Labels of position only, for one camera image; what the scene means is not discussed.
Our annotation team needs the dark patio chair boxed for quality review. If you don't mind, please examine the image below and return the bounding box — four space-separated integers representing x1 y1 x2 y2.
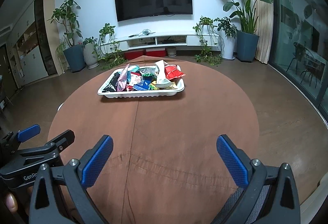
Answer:
300 60 321 88
287 43 312 78

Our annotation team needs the pink snack packet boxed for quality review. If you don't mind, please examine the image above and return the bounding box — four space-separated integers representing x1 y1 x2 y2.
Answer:
117 63 130 92

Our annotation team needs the plant in ribbed white pot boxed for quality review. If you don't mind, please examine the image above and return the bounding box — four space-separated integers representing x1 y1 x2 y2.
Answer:
82 37 100 69

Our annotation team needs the trailing plant on stand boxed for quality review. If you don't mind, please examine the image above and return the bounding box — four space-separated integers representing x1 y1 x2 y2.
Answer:
193 16 222 65

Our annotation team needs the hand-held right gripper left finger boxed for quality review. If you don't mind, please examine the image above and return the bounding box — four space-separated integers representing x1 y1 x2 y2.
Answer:
29 134 114 224

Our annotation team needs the beige curtain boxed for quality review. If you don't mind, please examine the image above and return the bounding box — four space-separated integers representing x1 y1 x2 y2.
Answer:
250 0 274 65

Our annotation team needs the large-leaf plant in blue pot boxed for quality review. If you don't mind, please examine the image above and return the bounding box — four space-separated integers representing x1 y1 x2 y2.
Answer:
208 0 274 62

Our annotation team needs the gold snack packet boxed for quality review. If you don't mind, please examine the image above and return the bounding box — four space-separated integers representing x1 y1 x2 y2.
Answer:
164 79 183 90

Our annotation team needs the dark wooden door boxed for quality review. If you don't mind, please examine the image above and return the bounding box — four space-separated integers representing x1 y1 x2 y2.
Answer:
0 45 17 91

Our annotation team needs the grey mesh chair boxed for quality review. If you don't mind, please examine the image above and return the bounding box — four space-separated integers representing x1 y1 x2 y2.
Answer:
213 184 272 224

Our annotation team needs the tall tree plant in blue pot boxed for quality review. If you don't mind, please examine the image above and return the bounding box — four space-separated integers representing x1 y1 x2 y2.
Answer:
51 0 85 73

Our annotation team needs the red snack packet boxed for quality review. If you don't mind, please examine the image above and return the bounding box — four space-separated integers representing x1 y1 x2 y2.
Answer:
164 64 185 79

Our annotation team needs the white wall cabinet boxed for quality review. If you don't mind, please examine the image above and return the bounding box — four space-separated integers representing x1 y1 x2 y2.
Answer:
6 0 58 86

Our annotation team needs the light blue snack packet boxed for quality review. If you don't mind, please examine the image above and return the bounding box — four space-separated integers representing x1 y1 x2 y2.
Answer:
129 71 142 85

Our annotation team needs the black snack packet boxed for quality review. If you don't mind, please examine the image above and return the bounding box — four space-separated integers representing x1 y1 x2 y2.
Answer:
102 72 121 93

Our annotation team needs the white plastic tray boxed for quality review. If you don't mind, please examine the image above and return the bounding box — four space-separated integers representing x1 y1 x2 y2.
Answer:
97 65 185 99

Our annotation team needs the green white seed packet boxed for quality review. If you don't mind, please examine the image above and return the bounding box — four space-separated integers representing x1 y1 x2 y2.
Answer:
138 67 157 77

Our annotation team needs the glass sliding door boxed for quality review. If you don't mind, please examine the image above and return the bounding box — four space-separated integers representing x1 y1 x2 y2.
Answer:
268 0 328 122

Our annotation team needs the person's left hand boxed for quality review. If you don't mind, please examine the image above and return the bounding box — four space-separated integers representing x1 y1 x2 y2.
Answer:
2 191 19 211

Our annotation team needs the white television cabinet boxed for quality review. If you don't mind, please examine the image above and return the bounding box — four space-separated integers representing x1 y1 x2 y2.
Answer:
101 32 221 51

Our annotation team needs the white silver snack packet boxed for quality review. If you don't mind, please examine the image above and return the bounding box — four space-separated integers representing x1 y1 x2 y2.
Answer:
154 60 173 86

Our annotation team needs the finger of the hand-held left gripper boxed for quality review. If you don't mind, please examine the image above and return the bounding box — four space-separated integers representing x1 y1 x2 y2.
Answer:
15 130 75 163
0 124 41 154

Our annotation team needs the bushy plant in white pot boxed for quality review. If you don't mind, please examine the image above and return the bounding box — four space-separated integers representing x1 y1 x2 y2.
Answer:
216 17 237 60

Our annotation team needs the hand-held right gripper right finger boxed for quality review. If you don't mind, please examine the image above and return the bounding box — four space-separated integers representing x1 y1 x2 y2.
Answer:
216 134 300 224

